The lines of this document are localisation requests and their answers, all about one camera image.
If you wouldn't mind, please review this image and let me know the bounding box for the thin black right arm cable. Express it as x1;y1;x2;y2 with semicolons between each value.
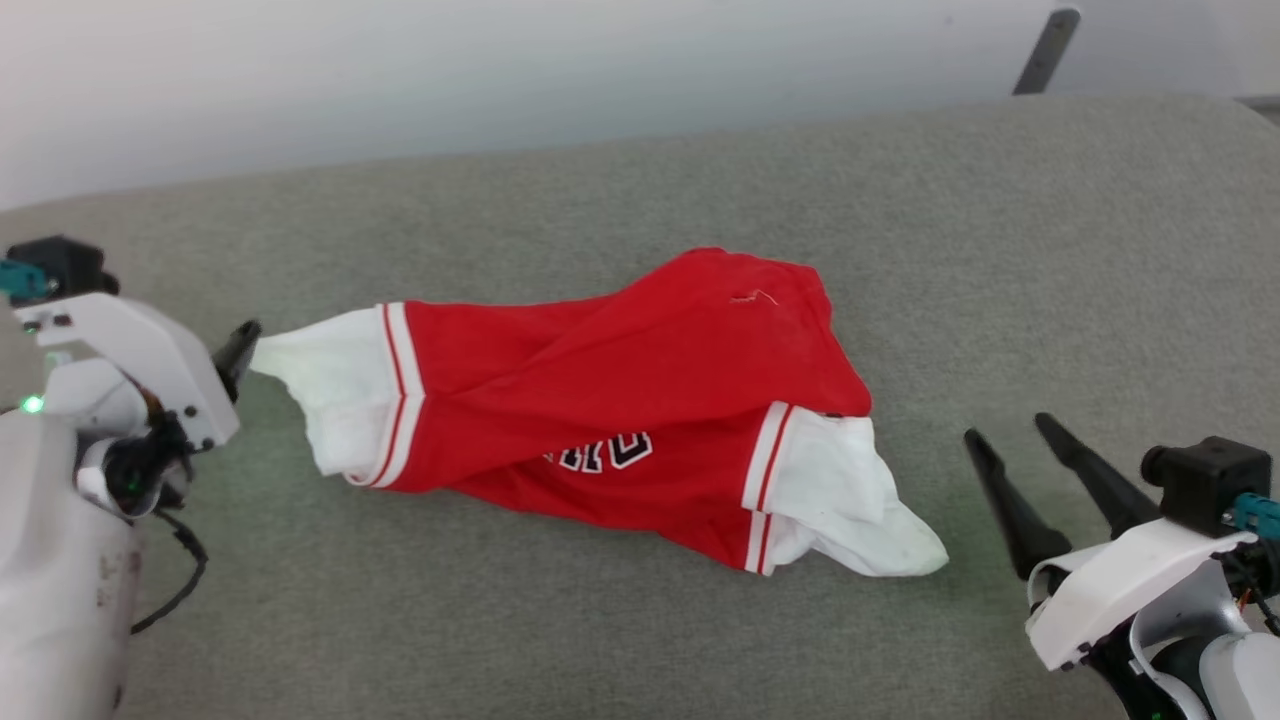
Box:
1225;548;1280;636

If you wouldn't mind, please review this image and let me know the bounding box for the teal left camera connector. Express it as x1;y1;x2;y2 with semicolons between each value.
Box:
0;260;49;304

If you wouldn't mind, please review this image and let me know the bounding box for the teal right camera connector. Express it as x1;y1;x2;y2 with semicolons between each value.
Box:
1232;493;1280;536

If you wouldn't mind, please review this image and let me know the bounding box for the red and white jersey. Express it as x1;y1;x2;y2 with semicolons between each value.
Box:
250;247;949;578

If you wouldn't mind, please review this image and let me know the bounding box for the teal camera connector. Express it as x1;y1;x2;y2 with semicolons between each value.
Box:
0;260;49;304
1232;493;1280;536

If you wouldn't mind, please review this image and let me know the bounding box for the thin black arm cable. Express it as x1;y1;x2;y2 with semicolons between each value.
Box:
130;508;209;636
1225;548;1280;636

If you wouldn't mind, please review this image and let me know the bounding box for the dark grey metal wall bracket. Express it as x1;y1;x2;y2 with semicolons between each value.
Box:
1013;8;1083;97

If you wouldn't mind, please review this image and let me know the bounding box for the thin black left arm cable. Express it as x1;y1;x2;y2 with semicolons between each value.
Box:
130;508;209;636

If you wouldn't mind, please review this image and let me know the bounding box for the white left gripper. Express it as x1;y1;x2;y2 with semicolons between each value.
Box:
15;293;263;519

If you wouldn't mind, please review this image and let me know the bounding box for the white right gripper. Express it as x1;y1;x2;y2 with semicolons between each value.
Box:
965;413;1256;671

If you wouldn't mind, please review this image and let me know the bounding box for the grey fabric couch cushion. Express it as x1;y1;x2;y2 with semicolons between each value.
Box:
0;93;1280;720

